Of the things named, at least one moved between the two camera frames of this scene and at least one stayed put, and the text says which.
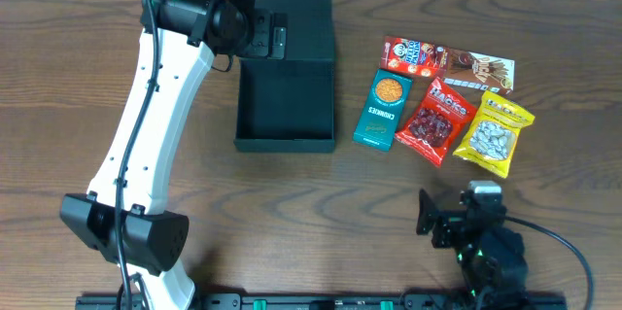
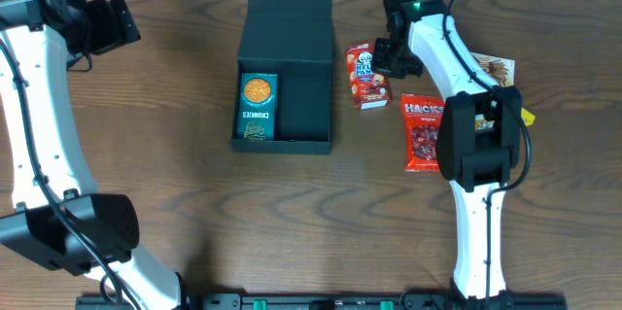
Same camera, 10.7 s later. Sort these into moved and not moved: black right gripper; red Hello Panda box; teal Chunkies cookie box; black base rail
Moved: black right gripper; teal Chunkies cookie box; red Hello Panda box
Not moved: black base rail
